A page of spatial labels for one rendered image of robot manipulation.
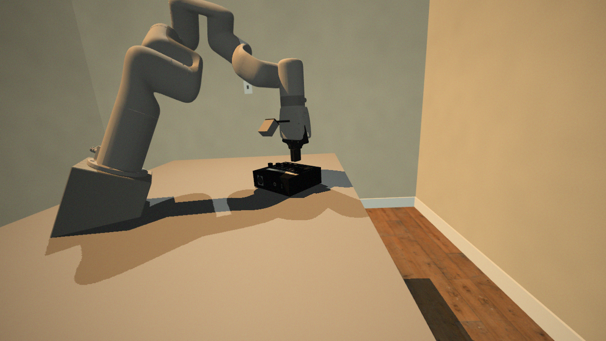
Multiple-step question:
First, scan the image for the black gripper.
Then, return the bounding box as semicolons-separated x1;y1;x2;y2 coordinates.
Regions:
279;105;311;162

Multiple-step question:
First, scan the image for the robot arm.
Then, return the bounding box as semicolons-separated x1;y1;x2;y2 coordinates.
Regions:
87;0;307;177

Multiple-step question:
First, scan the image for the black lighting desk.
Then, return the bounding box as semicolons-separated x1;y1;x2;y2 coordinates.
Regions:
253;162;321;197

